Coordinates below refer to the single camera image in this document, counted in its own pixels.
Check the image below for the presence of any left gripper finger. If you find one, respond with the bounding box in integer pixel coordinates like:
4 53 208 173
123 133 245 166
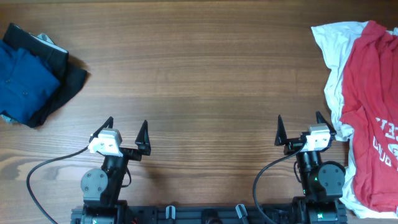
135 120 150 149
89 116 114 142

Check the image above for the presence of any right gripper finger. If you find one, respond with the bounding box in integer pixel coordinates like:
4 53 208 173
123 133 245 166
316 111 336 136
274 115 287 146

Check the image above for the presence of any red printed t-shirt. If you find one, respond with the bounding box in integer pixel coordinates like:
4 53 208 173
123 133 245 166
340 21 397 212

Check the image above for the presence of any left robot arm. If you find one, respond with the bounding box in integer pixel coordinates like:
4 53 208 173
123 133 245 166
71 117 151 224

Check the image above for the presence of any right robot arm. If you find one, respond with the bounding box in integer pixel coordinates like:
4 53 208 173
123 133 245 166
275 111 348 224

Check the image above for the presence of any black folded garment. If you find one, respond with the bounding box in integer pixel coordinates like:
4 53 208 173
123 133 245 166
3 23 87 128

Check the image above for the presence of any white t-shirt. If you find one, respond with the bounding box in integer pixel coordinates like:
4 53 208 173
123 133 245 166
312 21 397 218

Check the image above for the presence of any blue folded shirt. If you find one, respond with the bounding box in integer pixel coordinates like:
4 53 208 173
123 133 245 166
1 42 60 123

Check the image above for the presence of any right black camera cable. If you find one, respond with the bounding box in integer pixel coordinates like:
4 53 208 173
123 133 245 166
252 141 308 224

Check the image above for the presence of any black camera cable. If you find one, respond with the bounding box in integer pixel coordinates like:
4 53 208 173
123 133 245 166
252 141 308 224
25 146 91 224

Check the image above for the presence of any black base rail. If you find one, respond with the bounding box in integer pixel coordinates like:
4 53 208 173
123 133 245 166
70 203 348 224

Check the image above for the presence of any left black camera cable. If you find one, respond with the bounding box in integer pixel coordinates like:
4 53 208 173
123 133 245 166
25 146 91 224

